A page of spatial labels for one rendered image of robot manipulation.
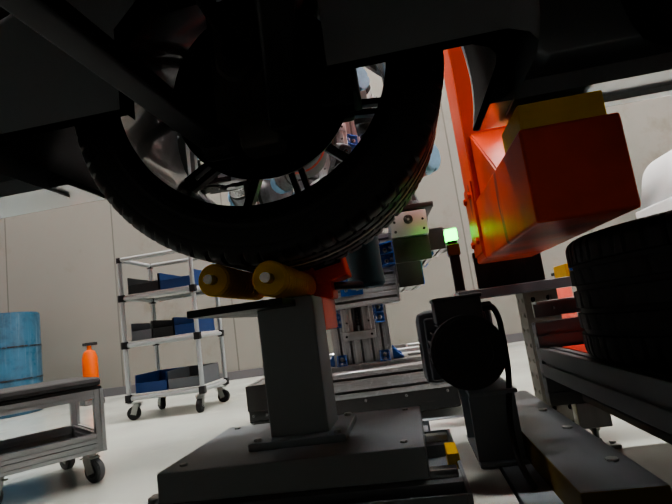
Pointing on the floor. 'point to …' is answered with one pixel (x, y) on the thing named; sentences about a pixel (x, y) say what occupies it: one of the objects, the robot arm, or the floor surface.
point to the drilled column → (534, 341)
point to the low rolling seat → (82, 441)
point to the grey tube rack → (181, 329)
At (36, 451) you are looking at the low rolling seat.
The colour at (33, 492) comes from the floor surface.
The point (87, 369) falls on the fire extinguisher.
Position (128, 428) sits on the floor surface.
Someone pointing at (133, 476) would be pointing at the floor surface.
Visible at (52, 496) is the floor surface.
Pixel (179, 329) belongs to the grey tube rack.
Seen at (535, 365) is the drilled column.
